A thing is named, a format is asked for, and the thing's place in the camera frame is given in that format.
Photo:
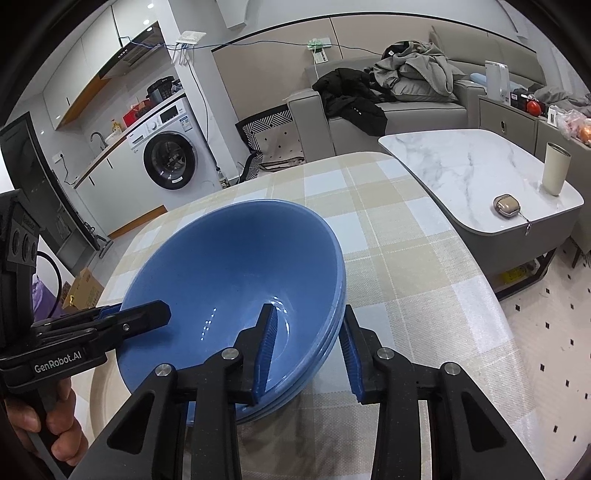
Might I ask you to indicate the red round object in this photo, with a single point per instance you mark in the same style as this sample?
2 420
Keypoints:
534 107

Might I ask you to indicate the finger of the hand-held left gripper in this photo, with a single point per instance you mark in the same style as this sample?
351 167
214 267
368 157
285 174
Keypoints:
143 316
108 311

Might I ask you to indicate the white kitchen base cabinets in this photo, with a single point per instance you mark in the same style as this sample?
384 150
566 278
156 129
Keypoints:
120 194

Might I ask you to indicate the grey sofa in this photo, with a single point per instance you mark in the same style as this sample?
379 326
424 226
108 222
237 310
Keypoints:
415 120

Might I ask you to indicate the black white geometric cushion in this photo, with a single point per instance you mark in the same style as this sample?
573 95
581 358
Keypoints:
265 122

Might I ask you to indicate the beige tumbler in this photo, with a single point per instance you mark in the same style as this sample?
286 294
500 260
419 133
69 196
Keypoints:
556 170

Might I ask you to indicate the wall socket with plugs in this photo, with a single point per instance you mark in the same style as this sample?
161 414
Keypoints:
319 51

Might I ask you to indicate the grey blanket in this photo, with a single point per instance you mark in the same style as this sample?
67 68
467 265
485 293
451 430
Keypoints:
554 94

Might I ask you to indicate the purple bag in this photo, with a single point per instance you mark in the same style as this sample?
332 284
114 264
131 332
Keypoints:
44 300

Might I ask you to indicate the black jacket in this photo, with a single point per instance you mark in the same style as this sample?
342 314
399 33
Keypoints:
351 101

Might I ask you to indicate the white wall cabinets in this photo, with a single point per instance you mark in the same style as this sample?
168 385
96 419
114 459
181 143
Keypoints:
78 69

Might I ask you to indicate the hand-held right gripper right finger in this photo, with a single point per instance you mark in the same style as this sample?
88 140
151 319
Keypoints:
353 364

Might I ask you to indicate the marble coffee table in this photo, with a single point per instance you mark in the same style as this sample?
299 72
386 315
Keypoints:
461 175

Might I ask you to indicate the person's left hand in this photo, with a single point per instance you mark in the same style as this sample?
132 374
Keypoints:
71 429

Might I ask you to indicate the floor mop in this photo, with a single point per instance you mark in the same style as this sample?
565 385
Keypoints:
99 240

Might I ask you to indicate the plastic bag of oranges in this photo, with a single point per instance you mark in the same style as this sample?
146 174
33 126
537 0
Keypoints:
572 124

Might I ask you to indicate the range hood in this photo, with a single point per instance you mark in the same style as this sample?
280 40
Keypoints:
134 50

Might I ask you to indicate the black rice cooker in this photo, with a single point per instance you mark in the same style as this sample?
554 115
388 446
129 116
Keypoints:
160 91

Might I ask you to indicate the grey side cabinet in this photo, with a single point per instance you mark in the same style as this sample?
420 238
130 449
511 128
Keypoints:
503 120

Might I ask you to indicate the blue ribbed bowl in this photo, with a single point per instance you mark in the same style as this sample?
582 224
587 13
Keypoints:
304 379
221 277
308 384

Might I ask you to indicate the white wall router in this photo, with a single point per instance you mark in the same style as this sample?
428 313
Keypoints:
190 39

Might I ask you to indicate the light blue pillow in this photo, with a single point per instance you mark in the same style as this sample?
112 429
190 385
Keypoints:
478 80

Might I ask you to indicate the cardboard box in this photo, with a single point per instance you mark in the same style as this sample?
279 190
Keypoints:
83 290

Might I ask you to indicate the dark glass door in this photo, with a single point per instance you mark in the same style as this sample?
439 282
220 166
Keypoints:
41 175

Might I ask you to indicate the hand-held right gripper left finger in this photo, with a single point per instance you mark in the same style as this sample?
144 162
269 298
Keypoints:
265 355

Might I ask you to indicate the grey clothes pile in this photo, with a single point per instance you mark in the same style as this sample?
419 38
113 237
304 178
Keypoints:
415 71

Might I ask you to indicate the white washing machine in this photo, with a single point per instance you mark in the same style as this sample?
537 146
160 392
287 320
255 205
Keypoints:
171 152

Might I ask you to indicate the beige earbud case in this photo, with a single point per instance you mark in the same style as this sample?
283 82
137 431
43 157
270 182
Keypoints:
506 205

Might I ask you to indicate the red box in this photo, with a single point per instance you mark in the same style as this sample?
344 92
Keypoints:
134 115

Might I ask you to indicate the white humidifier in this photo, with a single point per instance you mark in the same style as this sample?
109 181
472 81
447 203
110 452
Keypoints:
497 81

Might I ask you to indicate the kitchen faucet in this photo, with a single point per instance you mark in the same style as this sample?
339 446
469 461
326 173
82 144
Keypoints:
98 141

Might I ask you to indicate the yellow soap bottle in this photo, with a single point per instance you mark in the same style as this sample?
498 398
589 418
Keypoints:
115 124

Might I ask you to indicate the cream round plate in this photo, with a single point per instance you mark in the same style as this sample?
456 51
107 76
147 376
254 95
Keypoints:
104 406

